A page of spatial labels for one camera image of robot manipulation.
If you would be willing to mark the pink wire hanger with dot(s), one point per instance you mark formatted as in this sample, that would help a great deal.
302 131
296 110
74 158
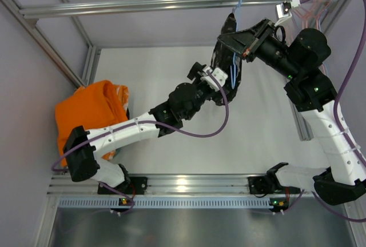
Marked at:
305 15
315 22

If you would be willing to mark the aluminium hanging rail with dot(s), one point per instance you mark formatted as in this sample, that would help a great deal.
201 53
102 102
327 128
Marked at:
129 6

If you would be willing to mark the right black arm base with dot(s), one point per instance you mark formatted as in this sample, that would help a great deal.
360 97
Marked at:
260 186

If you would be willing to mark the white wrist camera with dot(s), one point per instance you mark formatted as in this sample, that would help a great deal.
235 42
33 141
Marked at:
215 78
283 12

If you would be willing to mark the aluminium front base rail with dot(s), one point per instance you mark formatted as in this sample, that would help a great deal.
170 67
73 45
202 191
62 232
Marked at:
164 185

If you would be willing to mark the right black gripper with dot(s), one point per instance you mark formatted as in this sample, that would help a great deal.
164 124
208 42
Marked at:
258 40

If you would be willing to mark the black white patterned trousers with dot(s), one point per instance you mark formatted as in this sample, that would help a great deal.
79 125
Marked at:
223 58

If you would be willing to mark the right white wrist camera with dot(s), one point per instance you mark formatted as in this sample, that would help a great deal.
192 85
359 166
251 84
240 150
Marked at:
283 12

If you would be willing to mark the white slotted cable duct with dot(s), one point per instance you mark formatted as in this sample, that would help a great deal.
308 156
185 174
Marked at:
167 203

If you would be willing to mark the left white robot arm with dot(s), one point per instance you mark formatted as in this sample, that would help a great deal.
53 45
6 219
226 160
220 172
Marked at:
84 149

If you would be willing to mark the orange cloth pile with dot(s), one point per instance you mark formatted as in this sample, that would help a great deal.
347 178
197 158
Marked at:
96 106

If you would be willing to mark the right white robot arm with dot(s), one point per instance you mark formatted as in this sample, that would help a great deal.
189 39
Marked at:
314 97

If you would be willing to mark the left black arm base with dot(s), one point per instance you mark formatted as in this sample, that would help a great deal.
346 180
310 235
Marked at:
137 185

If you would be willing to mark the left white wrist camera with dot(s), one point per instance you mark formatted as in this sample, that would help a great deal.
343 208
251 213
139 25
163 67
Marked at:
215 78

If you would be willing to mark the light blue wire hanger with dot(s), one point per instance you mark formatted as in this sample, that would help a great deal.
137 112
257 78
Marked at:
233 67

